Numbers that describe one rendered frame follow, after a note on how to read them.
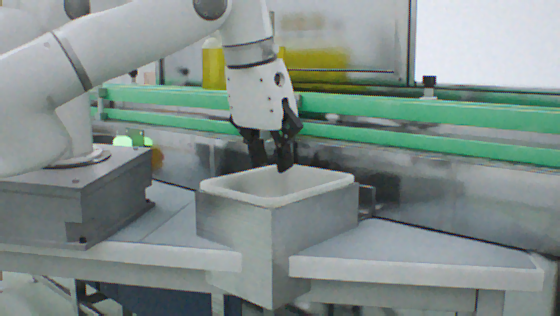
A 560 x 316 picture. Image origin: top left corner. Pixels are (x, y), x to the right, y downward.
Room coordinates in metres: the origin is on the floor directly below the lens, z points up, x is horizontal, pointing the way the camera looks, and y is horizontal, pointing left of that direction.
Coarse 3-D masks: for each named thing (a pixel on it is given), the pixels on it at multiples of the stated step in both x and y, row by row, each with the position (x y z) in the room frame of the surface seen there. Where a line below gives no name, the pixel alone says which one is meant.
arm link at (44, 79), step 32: (0, 64) 0.57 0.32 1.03; (32, 64) 0.58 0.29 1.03; (64, 64) 0.59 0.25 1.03; (0, 96) 0.56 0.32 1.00; (32, 96) 0.57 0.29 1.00; (64, 96) 0.60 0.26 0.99; (0, 128) 0.57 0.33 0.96; (32, 128) 0.58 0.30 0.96; (64, 128) 0.63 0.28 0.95; (0, 160) 0.61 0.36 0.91; (32, 160) 0.59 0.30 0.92
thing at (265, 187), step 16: (224, 176) 0.84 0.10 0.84; (240, 176) 0.86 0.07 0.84; (256, 176) 0.89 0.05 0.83; (272, 176) 0.92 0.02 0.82; (288, 176) 0.94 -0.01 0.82; (304, 176) 0.92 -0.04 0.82; (320, 176) 0.89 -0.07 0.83; (336, 176) 0.87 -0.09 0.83; (352, 176) 0.84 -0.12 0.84; (208, 192) 0.79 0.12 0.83; (224, 192) 0.75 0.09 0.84; (240, 192) 0.86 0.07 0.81; (256, 192) 0.89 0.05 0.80; (272, 192) 0.92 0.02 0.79; (288, 192) 0.94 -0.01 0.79; (304, 192) 0.74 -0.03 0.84; (320, 192) 0.77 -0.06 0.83; (272, 208) 0.71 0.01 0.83
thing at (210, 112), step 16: (112, 96) 1.34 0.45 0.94; (128, 96) 1.29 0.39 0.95; (144, 96) 1.24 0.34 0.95; (160, 96) 1.19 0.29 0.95; (176, 96) 1.15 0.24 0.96; (192, 96) 1.11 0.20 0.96; (208, 96) 1.08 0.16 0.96; (224, 96) 1.04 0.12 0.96; (96, 112) 1.40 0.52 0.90; (112, 112) 1.34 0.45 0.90; (128, 112) 1.29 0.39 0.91; (144, 112) 1.24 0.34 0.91; (160, 112) 1.20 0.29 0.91; (176, 112) 1.16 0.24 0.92; (192, 112) 1.12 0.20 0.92; (208, 112) 1.08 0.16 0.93; (224, 112) 1.05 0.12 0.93; (192, 128) 1.12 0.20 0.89; (208, 128) 1.08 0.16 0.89; (224, 128) 1.05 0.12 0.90
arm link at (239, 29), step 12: (240, 0) 0.70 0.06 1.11; (252, 0) 0.70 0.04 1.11; (264, 0) 0.72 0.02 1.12; (240, 12) 0.70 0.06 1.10; (252, 12) 0.71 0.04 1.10; (264, 12) 0.72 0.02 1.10; (228, 24) 0.71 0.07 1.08; (240, 24) 0.70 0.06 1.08; (252, 24) 0.71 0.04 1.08; (264, 24) 0.72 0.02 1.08; (228, 36) 0.72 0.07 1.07; (240, 36) 0.71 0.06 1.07; (252, 36) 0.71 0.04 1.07; (264, 36) 0.72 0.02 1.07
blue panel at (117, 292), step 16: (112, 288) 1.39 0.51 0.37; (128, 288) 1.33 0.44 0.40; (144, 288) 1.28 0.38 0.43; (160, 288) 1.23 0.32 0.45; (128, 304) 1.34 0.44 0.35; (144, 304) 1.28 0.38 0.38; (160, 304) 1.23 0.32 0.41; (176, 304) 1.18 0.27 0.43; (192, 304) 1.14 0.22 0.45; (208, 304) 1.10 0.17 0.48; (240, 304) 1.02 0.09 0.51
